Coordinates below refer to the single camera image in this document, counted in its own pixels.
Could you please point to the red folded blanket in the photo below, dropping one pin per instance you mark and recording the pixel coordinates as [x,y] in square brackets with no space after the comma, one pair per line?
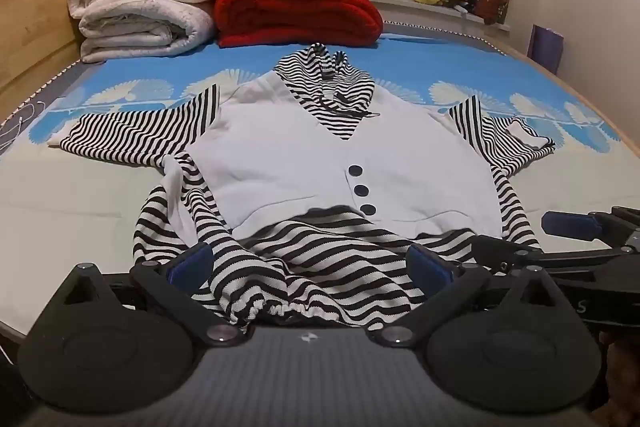
[295,7]

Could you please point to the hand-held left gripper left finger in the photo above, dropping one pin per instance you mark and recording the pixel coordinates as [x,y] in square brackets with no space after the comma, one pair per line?
[192,264]

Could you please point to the white window sill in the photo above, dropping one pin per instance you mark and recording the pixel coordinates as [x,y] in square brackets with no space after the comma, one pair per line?
[400,4]

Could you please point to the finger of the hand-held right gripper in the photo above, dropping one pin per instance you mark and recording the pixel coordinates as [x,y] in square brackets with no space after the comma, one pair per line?
[567,225]
[515,254]

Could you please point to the striped hoodie with white vest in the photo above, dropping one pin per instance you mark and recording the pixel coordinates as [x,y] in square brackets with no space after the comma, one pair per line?
[280,147]

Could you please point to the wooden bed frame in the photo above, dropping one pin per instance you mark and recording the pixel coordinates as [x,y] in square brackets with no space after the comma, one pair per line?
[30,32]

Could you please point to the purple box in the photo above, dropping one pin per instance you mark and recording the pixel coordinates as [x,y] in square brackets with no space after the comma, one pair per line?
[546,47]

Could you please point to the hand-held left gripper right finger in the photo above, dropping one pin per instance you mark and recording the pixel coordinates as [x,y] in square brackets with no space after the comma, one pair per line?
[429,269]

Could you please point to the white fluffy folded blanket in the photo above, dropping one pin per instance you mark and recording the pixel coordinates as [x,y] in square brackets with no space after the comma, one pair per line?
[140,32]

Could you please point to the blue fan-print bed sheet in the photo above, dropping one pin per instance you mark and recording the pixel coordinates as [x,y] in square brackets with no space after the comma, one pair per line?
[425,62]

